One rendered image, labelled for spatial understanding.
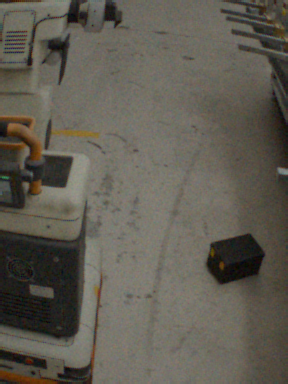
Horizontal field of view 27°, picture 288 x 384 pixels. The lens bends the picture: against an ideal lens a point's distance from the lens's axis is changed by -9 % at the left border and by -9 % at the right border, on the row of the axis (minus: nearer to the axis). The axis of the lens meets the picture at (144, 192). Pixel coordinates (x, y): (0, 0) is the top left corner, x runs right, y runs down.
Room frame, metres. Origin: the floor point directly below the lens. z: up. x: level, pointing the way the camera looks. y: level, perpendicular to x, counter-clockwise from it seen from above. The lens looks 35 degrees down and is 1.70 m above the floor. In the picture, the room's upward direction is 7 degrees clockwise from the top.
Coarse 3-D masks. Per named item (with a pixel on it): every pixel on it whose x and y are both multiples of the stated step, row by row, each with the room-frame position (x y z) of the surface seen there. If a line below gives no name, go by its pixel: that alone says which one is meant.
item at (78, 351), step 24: (96, 240) 1.74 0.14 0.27; (96, 264) 1.62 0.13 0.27; (96, 288) 1.50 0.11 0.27; (96, 312) 1.45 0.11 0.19; (0, 336) 1.15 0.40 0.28; (24, 336) 1.18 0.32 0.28; (48, 336) 1.21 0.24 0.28; (72, 336) 1.23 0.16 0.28; (0, 360) 1.11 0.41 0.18; (72, 360) 1.13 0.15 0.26
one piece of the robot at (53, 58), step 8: (64, 32) 1.80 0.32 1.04; (56, 40) 1.71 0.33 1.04; (64, 40) 1.71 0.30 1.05; (56, 48) 1.73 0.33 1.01; (64, 48) 1.70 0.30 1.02; (48, 56) 1.66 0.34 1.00; (56, 56) 1.66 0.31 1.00; (64, 56) 1.72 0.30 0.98; (48, 64) 1.66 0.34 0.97; (56, 64) 1.66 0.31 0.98; (64, 64) 1.75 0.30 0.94; (64, 72) 1.77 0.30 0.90
